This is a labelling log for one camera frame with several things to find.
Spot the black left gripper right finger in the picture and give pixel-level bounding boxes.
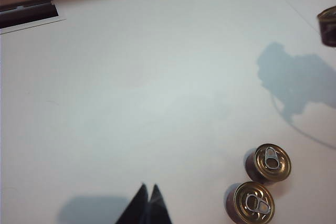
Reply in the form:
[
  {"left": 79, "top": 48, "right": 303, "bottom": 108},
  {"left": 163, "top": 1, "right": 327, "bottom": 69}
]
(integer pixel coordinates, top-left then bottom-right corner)
[{"left": 148, "top": 183, "right": 173, "bottom": 224}]

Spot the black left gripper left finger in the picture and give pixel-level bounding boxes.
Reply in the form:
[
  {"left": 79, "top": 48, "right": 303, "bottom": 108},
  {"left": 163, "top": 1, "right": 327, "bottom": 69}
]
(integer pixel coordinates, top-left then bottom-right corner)
[{"left": 114, "top": 182, "right": 149, "bottom": 224}]

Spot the dark red can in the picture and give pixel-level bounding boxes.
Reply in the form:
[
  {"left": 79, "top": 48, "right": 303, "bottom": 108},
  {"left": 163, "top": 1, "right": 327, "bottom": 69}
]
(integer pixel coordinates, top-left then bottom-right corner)
[
  {"left": 223, "top": 181, "right": 276, "bottom": 224},
  {"left": 244, "top": 143, "right": 292, "bottom": 184}
]

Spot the red tomato paste can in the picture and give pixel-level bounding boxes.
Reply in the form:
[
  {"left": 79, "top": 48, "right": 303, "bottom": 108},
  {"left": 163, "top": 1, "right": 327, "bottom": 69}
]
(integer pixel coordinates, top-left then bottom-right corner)
[{"left": 317, "top": 6, "right": 336, "bottom": 48}]

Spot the black desk cable slot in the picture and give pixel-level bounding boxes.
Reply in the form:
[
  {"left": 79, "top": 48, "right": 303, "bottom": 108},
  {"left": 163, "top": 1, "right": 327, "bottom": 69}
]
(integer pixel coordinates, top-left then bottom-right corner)
[{"left": 0, "top": 3, "right": 59, "bottom": 29}]

